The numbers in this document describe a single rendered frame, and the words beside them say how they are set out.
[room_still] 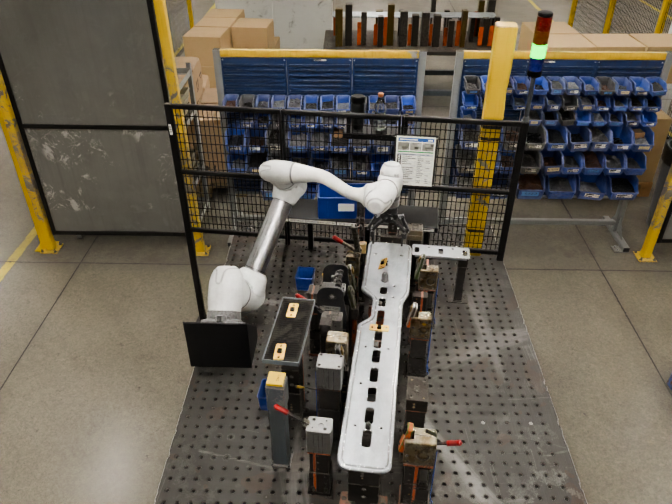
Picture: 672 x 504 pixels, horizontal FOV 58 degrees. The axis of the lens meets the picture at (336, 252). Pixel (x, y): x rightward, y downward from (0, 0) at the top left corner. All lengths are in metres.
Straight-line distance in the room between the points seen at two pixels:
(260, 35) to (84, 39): 2.84
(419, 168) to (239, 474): 1.79
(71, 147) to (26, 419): 1.92
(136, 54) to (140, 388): 2.12
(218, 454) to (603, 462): 2.07
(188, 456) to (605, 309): 3.10
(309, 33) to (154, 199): 4.86
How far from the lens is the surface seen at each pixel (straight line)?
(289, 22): 9.06
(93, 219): 5.06
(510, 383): 2.91
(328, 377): 2.34
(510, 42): 3.15
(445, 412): 2.75
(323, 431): 2.17
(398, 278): 2.91
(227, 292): 2.82
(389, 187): 2.60
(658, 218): 5.14
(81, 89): 4.57
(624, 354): 4.35
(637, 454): 3.80
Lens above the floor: 2.75
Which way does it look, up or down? 35 degrees down
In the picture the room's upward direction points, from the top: straight up
